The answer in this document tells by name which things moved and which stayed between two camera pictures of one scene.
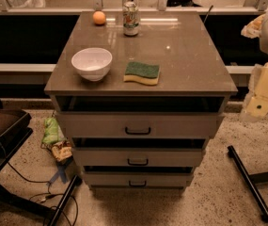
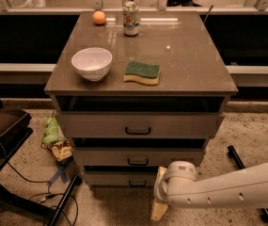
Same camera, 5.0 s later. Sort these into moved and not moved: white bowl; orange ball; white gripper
Moved: white gripper
Not moved: white bowl; orange ball
